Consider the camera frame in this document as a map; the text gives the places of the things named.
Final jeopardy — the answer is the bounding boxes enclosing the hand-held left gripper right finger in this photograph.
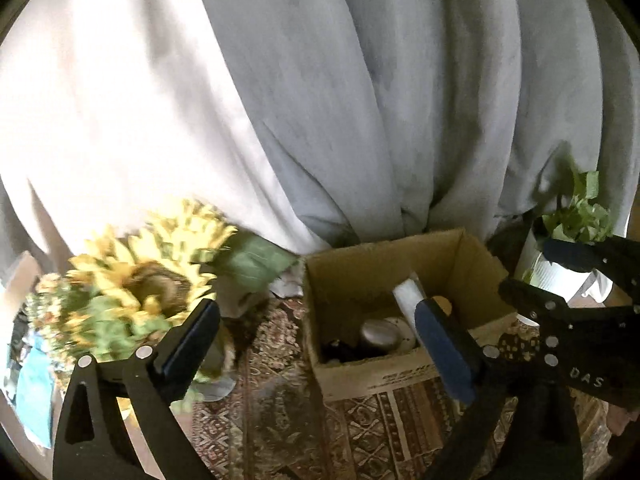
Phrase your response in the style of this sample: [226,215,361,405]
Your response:
[414,297,583,480]

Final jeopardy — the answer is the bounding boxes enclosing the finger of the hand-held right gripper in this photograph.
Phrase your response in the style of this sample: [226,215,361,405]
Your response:
[542,234,640,273]
[495,278,576,367]

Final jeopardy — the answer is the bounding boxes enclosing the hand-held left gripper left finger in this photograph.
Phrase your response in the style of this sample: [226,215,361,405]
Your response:
[52,297,222,480]

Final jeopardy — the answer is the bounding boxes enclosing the round green white tin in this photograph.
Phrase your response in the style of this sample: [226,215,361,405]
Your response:
[385,316,419,352]

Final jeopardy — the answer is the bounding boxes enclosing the oval steel soap bar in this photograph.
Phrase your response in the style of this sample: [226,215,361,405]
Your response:
[359,318,401,359]

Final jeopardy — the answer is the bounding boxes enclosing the long white flat pack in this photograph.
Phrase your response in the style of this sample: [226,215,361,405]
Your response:
[392,272,429,322]

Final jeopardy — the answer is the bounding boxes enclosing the brown cardboard box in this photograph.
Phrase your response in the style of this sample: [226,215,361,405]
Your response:
[301,227,518,403]

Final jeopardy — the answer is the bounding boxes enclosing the white ribbed plant pot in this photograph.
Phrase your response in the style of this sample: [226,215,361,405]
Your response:
[515,219,597,327]

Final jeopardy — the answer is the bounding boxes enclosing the green leafy plant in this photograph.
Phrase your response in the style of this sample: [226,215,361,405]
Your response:
[537,160,617,247]

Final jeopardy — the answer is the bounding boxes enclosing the pale blue ribbed vase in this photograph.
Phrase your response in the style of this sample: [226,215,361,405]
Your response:
[190,330,239,402]

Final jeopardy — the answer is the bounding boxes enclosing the yellow sunflower bouquet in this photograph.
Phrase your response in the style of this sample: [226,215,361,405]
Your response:
[25,197,301,411]

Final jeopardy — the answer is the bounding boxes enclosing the brown patterned table cloth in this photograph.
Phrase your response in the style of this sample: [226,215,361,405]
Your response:
[190,300,617,480]

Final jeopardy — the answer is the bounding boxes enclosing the teal cloth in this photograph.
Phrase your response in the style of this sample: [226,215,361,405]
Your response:
[14,339,57,449]

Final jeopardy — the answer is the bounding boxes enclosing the brown cardboard piece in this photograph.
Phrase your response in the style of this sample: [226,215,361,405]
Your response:
[0,251,44,312]

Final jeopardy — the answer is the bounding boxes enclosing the grey curtain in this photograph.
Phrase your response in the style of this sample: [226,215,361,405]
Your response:
[190,0,640,257]

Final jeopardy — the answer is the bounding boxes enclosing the white curtain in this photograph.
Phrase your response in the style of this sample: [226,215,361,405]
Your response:
[0,0,332,281]

